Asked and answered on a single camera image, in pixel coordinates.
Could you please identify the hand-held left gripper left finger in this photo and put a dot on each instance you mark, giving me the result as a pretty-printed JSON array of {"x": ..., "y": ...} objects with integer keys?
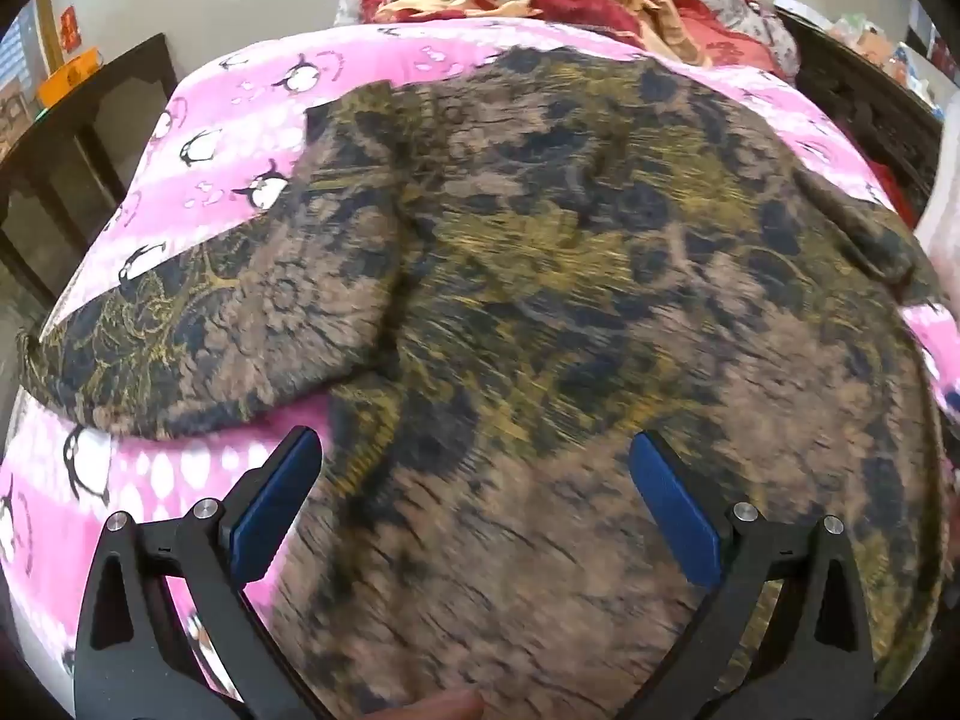
[{"x": 274, "y": 499}]

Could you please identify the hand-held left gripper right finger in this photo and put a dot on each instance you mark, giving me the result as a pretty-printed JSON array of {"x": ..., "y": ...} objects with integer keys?
[{"x": 675, "y": 517}]

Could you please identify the brown floral patterned garment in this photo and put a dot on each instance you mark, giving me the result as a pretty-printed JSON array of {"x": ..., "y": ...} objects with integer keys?
[{"x": 562, "y": 277}]

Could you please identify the person's left hand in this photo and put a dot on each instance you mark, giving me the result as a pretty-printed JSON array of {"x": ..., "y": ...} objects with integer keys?
[{"x": 446, "y": 706}]

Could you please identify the red cloth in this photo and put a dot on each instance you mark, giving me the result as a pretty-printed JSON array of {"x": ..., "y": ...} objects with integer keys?
[{"x": 892, "y": 187}]

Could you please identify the pink penguin print blanket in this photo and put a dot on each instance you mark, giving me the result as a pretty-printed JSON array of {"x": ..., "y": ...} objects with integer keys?
[{"x": 225, "y": 105}]

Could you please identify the dark wooden table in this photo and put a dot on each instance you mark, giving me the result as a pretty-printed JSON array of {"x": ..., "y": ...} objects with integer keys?
[{"x": 90, "y": 127}]

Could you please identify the dark carved wooden headboard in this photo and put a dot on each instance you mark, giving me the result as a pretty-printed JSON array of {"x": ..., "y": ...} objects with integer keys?
[{"x": 862, "y": 90}]

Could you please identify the orange box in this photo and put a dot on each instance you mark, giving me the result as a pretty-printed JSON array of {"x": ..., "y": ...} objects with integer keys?
[{"x": 67, "y": 79}]

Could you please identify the pile of assorted packets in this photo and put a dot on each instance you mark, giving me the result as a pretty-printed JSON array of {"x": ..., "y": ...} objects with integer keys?
[{"x": 877, "y": 41}]

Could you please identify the red orange floral quilt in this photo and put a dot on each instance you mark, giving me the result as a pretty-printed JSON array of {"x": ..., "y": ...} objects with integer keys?
[{"x": 600, "y": 0}]

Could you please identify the red wall sign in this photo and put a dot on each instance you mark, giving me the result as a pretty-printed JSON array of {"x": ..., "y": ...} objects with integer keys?
[{"x": 69, "y": 28}]

